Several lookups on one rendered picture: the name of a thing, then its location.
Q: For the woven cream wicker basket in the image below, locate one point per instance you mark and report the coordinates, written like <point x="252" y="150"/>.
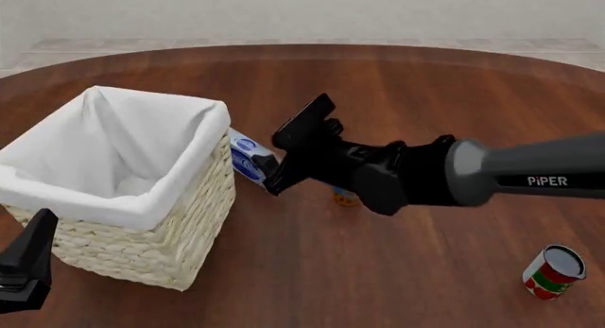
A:
<point x="189" y="214"/>

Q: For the red green soup tin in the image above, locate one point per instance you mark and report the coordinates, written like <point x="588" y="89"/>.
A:
<point x="550" y="275"/>

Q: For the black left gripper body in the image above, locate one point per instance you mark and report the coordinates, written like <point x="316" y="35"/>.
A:
<point x="23" y="292"/>

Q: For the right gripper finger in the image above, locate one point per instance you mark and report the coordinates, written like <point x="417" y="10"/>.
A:
<point x="286" y="177"/>
<point x="265" y="163"/>

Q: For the small orange blue printed tin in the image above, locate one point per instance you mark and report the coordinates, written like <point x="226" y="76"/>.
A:
<point x="344" y="199"/>

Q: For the blue white cream cheese box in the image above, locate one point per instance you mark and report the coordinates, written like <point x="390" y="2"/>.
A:
<point x="243" y="154"/>

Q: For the white cloth basket liner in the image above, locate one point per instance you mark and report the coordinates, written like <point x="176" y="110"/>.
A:
<point x="118" y="136"/>

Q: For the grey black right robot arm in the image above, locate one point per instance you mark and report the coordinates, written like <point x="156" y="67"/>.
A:
<point x="477" y="172"/>

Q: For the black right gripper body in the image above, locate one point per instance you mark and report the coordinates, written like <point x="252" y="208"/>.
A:
<point x="326" y="158"/>

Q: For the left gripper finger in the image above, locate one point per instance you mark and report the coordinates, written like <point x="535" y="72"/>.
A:
<point x="30" y="246"/>

